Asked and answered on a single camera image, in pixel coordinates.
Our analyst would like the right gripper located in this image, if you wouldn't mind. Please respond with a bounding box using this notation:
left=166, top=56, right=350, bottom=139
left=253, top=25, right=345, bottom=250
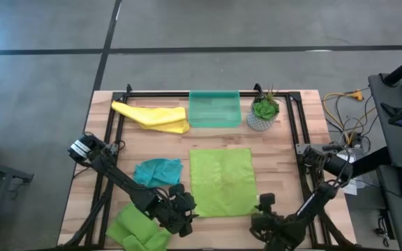
left=251, top=207, right=295, bottom=251

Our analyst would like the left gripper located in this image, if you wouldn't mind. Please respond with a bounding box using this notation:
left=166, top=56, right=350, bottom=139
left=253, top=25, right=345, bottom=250
left=157, top=195, right=200, bottom=238

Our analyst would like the lime green microfiber towel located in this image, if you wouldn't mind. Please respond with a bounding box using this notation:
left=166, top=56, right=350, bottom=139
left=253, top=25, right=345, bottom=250
left=188, top=148, right=259, bottom=218
left=105, top=201, right=172, bottom=251

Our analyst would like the teal microfiber towel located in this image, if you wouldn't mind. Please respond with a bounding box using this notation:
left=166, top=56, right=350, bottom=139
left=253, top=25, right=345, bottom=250
left=133, top=158, right=184, bottom=189

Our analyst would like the yellow microfiber towel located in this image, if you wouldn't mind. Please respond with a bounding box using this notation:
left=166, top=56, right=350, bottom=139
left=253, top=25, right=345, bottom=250
left=111, top=100, right=191, bottom=135

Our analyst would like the translucent green plastic bin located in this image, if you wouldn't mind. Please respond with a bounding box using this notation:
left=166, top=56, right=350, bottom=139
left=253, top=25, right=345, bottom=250
left=188, top=90, right=242, bottom=129

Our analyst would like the white triangle-patterned plant pot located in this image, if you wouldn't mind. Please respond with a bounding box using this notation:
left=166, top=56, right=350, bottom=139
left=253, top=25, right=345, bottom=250
left=246, top=104, right=279, bottom=132

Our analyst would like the white paper sheet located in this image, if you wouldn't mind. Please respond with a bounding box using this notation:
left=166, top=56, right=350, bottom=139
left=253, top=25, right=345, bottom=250
left=340, top=148, right=366, bottom=196

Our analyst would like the green succulent plant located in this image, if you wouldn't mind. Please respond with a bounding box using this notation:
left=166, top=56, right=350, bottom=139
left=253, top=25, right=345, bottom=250
left=251, top=84, right=281, bottom=122

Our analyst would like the black metal beam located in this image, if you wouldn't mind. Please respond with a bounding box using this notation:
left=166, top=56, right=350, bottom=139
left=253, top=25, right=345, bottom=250
left=350, top=146, right=392, bottom=178

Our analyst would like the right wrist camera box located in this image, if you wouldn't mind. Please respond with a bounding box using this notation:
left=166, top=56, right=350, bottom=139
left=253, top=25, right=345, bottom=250
left=258, top=193, right=276, bottom=211

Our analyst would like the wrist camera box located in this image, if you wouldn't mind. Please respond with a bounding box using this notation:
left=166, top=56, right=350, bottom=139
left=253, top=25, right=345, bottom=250
left=168, top=183, right=187, bottom=199
left=258, top=193, right=276, bottom=211

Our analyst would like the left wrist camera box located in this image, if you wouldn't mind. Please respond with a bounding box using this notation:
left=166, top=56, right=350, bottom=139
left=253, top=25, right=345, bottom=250
left=168, top=183, right=187, bottom=199

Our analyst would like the black metal table frame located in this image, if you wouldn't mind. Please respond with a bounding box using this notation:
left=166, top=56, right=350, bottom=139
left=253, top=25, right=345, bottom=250
left=58, top=82, right=359, bottom=251

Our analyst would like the yellow floor cable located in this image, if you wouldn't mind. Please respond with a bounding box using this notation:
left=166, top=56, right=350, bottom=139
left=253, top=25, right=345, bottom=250
left=322, top=89, right=365, bottom=121

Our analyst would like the black floor cable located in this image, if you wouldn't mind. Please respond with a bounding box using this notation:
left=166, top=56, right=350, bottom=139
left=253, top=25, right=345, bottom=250
left=326, top=94, right=380, bottom=144

